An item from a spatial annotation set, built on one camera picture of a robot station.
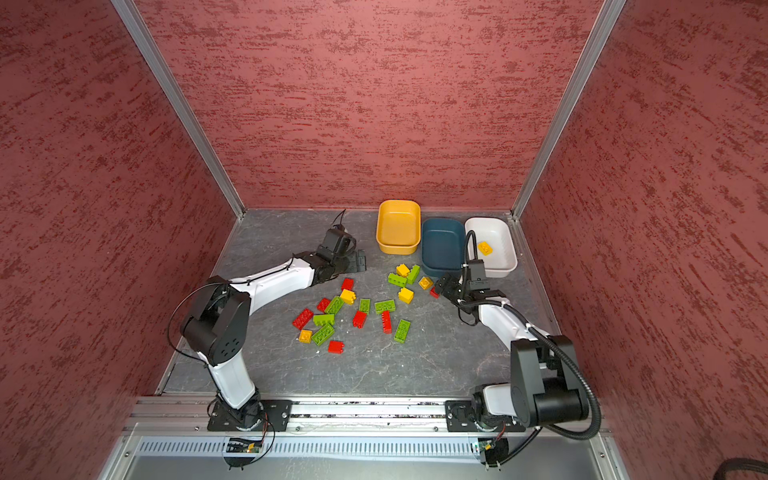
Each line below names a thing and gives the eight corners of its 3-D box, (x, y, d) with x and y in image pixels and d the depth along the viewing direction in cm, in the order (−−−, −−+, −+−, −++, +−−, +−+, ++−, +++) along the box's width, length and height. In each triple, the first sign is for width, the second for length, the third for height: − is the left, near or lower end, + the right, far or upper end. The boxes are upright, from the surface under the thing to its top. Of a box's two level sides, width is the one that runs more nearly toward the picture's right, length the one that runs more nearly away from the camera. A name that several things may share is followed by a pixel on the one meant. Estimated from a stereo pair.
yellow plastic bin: (375, 256, 109) (374, 246, 105) (377, 210, 125) (377, 200, 120) (422, 256, 109) (423, 246, 105) (418, 211, 125) (419, 200, 120)
